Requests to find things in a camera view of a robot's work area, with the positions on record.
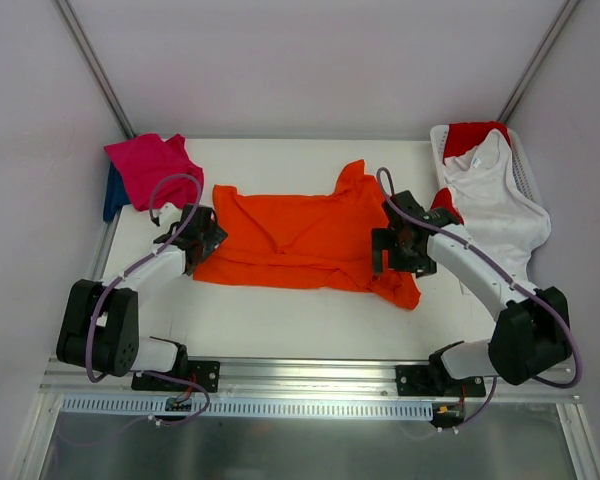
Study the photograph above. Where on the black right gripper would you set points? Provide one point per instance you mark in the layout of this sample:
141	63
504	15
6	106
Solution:
385	245

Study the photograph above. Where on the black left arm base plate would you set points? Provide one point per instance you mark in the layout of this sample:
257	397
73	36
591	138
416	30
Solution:
205	373

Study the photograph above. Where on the dark blue t shirt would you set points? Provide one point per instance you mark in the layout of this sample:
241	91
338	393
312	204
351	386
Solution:
116	196

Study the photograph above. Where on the pink t shirt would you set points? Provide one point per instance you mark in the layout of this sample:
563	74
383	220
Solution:
156	171

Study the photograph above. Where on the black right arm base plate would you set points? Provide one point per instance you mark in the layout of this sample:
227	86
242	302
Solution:
412	380

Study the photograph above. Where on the red t shirt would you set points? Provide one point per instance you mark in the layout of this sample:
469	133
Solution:
456	140

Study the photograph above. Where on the orange t shirt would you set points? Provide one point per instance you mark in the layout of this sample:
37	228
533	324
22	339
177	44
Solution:
306	241

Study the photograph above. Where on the white slotted cable duct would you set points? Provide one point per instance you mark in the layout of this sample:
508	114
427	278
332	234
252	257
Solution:
252	408

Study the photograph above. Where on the metal frame post left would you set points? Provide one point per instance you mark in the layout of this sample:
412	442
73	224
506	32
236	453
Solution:
86	50

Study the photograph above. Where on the aluminium mounting rail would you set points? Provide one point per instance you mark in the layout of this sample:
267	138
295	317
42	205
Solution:
313	379

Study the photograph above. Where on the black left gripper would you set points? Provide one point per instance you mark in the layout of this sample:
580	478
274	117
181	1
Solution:
208	236

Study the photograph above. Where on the metal frame post right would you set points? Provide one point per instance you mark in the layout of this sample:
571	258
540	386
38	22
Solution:
541	53

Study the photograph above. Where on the metal frame post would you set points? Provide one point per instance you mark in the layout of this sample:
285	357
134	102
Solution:
541	53
86	50

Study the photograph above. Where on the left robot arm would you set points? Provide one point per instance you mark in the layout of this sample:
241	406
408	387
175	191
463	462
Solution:
100	330

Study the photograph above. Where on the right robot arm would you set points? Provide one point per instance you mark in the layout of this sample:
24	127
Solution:
531	339

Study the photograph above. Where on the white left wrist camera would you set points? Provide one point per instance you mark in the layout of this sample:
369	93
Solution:
165	214

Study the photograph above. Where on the white plastic laundry basket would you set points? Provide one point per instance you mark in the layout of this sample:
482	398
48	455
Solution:
522	172

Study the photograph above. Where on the white tank top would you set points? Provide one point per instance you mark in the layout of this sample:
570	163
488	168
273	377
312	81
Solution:
506	225

